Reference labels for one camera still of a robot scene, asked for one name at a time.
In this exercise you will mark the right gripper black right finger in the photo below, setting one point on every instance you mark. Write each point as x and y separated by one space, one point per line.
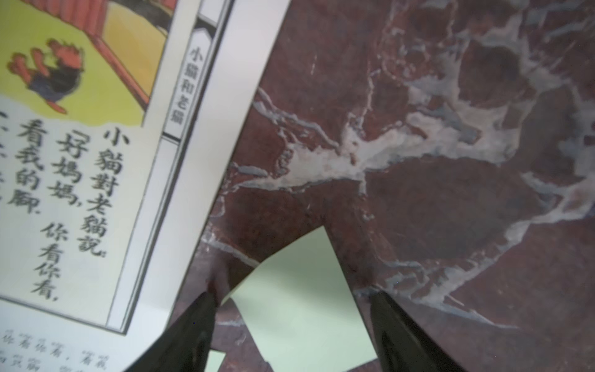
402 345

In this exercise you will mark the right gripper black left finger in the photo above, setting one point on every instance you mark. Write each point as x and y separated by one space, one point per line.
185 345

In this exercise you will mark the green sticky note top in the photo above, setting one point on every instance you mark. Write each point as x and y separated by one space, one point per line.
300 312

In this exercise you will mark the green sticky note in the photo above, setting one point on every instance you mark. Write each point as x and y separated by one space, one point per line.
214 361
300 312

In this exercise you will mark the orange children's book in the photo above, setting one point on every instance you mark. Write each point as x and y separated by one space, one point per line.
117 121

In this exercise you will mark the green sticky note middle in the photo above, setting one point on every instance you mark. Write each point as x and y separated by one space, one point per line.
214 361

